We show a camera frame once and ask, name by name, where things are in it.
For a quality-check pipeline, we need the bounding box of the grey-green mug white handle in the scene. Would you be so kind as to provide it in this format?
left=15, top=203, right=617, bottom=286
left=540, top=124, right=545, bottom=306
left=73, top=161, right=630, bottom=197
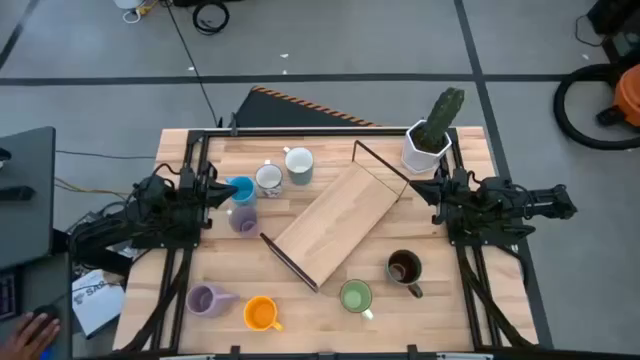
left=282, top=145, right=315, bottom=186

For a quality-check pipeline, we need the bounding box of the orange mug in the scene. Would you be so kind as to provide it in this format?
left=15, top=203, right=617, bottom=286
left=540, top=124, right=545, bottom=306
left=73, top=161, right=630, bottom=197
left=243, top=295, right=285, bottom=333

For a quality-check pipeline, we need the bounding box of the yellow cable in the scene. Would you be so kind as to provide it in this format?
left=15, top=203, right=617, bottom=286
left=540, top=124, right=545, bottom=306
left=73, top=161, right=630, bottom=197
left=54, top=177, right=131, bottom=197

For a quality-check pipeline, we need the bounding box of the coiled black cable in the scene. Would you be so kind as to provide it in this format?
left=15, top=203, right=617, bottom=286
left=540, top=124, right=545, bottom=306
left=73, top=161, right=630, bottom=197
left=192, top=2, right=231, bottom=36

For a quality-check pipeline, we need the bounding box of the light green mug white handle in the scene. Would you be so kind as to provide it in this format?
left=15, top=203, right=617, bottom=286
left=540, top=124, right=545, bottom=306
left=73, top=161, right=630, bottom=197
left=339, top=278, right=375, bottom=321

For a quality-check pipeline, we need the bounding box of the lilac mug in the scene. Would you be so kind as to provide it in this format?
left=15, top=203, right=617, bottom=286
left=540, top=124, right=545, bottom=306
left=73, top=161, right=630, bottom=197
left=185, top=283, right=241, bottom=319

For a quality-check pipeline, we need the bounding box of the black computer mouse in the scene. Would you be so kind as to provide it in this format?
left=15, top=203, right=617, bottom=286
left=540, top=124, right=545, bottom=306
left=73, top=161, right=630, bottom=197
left=32, top=304, right=61, bottom=321

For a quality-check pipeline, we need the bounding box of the white printed paper box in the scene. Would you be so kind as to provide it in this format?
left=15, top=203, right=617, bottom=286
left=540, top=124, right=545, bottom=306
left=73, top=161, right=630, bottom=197
left=71, top=269, right=126, bottom=340

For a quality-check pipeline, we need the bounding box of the green cactus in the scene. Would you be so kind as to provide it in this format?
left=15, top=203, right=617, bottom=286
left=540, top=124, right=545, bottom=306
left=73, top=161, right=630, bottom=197
left=424, top=87, right=466, bottom=154

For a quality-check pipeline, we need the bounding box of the black metal table frame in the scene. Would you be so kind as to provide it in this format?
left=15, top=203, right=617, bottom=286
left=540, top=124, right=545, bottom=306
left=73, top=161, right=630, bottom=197
left=119, top=127, right=539, bottom=354

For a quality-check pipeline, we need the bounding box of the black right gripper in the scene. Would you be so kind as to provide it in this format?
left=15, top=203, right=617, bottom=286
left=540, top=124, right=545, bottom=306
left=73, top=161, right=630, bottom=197
left=409, top=167, right=474, bottom=225

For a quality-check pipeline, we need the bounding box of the orange vacuum cleaner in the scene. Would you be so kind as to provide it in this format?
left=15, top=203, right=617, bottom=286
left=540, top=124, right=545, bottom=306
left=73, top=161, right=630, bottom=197
left=595, top=64, right=640, bottom=127

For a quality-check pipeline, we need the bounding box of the person's hand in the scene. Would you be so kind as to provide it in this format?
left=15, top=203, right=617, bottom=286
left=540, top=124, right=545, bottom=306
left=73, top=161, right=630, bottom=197
left=0, top=312, right=61, bottom=360

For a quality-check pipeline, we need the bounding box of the black remote-like device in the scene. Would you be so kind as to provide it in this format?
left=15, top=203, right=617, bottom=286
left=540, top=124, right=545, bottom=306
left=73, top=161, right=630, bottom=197
left=0, top=185, right=35, bottom=202

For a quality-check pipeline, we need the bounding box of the lilac handleless cup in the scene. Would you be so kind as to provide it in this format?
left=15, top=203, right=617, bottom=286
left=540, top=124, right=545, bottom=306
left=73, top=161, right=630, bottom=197
left=228, top=205, right=261, bottom=239

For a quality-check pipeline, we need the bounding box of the black vacuum hose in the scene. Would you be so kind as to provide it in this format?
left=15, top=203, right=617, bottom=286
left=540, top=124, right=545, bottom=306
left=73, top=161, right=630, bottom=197
left=552, top=63, right=640, bottom=151

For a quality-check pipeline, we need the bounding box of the long black floor cable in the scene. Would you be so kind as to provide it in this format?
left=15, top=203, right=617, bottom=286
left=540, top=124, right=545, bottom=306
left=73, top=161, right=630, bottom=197
left=162, top=0, right=221, bottom=127

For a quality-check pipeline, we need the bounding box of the white mug blue leaf print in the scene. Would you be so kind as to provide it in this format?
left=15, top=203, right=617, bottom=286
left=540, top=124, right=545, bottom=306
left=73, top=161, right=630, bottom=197
left=254, top=159, right=285, bottom=199

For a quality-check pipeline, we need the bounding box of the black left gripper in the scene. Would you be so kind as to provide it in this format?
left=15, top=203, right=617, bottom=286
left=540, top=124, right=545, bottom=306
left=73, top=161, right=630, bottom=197
left=177, top=164, right=240, bottom=221

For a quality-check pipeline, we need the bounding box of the black mat orange striped edge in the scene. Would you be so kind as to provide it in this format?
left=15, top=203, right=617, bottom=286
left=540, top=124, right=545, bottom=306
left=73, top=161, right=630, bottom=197
left=234, top=85, right=381, bottom=129

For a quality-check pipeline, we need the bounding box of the dark brown mug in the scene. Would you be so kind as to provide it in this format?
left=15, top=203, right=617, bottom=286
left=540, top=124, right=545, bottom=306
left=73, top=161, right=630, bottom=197
left=385, top=249, right=425, bottom=300

